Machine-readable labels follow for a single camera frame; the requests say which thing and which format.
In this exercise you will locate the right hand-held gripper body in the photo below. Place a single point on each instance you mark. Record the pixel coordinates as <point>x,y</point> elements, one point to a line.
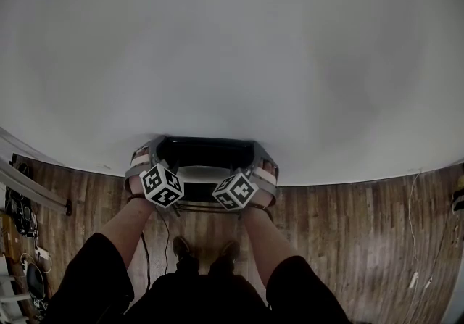
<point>233,192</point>

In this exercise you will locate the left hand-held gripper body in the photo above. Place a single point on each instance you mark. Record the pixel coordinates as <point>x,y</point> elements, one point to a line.
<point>163,188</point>

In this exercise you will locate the black folding chair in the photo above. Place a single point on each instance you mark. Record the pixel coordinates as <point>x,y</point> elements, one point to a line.
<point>206,152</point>

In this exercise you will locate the person's right forearm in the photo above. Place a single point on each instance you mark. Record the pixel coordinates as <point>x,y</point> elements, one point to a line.
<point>268,243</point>

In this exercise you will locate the person's left forearm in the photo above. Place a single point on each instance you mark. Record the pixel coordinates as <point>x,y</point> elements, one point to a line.
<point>127,228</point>

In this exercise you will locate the person's right hand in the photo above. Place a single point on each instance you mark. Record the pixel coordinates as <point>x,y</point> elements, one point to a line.
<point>266,170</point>

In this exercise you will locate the person's left hand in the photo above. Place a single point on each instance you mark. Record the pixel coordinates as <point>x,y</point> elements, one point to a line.
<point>135,181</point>

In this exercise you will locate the person's right shoe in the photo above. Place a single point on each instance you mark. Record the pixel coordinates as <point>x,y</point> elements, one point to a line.
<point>231,248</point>

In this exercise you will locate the person's shoe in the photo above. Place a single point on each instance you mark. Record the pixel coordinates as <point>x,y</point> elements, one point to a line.
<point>231,248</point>
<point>181,246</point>

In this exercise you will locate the person's left shoe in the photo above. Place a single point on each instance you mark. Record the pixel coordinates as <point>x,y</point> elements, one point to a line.
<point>181,246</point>

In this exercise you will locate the person's black clothing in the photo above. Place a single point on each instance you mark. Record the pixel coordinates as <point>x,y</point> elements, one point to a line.
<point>199,297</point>

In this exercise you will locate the white power adapter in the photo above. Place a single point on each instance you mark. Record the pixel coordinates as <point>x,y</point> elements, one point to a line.
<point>42,253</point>

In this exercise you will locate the black round object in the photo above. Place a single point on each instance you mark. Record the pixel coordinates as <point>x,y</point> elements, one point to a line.
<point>35,279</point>

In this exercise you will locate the black metal stand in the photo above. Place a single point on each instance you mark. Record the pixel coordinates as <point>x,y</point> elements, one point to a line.
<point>458,199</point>

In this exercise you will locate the grey metal frame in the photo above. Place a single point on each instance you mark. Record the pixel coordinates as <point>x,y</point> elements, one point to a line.
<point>36,188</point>

